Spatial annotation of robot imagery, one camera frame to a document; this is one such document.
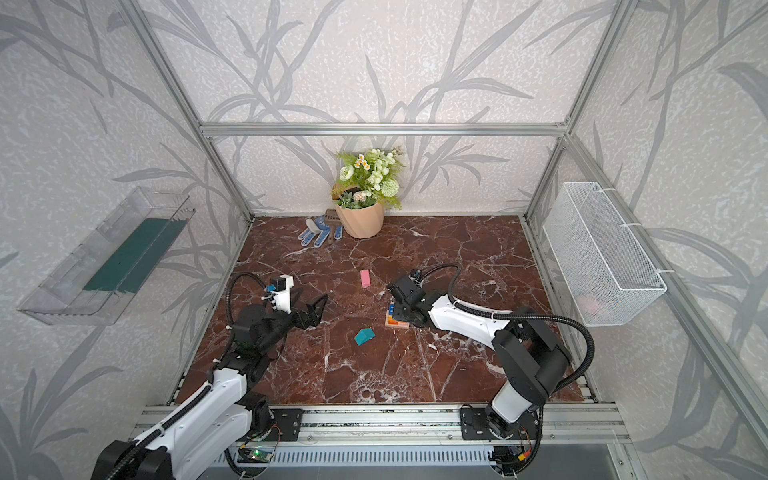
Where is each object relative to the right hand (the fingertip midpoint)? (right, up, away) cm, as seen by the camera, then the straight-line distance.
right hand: (402, 300), depth 90 cm
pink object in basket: (+47, +3, -18) cm, 50 cm away
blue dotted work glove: (-33, +22, +25) cm, 47 cm away
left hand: (-23, +6, -9) cm, 25 cm away
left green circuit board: (-35, -33, -19) cm, 52 cm away
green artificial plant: (-11, +38, +3) cm, 40 cm away
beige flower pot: (-14, +25, +15) cm, 32 cm away
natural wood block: (0, -7, 0) cm, 7 cm away
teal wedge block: (-11, -10, -3) cm, 15 cm away
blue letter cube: (-3, -1, -9) cm, 9 cm away
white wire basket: (+43, +11, -29) cm, 53 cm away
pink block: (-13, +5, +12) cm, 18 cm away
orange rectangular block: (-3, -6, -1) cm, 7 cm away
